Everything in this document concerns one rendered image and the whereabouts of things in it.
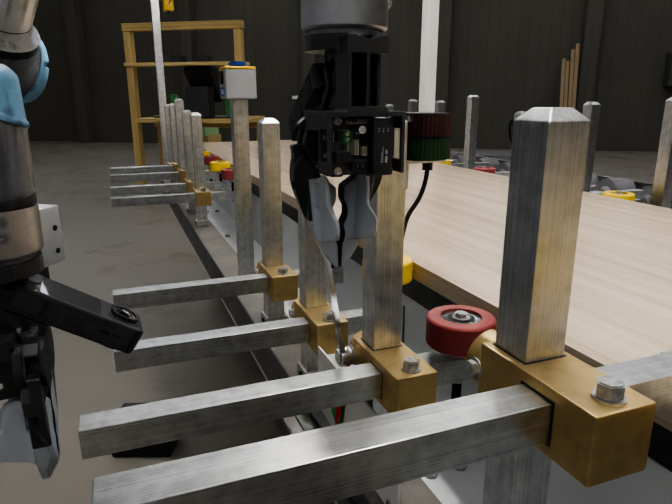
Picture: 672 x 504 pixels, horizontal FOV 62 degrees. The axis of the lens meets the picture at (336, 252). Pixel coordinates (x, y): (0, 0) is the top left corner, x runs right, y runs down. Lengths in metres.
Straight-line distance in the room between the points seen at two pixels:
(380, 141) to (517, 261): 0.16
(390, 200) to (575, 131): 0.26
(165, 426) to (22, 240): 0.22
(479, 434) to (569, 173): 0.18
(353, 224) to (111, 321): 0.24
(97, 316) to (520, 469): 0.37
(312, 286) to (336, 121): 0.45
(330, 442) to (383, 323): 0.33
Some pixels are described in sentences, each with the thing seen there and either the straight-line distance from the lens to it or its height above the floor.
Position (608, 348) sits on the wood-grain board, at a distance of 0.66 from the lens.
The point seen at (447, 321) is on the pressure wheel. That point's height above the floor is 0.91.
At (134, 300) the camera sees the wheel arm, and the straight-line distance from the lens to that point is 1.06.
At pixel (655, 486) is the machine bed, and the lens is 0.69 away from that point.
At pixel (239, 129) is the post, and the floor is 1.08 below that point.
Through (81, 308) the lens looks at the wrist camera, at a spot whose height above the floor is 0.98.
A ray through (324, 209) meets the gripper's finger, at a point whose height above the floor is 1.05.
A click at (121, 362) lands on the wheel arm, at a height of 0.81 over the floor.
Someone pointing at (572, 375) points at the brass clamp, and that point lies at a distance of 0.42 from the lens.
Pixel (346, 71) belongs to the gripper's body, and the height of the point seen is 1.17.
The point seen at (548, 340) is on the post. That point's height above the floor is 0.98.
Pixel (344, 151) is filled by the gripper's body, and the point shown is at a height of 1.11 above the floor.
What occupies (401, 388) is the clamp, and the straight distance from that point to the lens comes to 0.61.
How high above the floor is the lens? 1.15
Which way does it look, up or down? 15 degrees down
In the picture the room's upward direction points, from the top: straight up
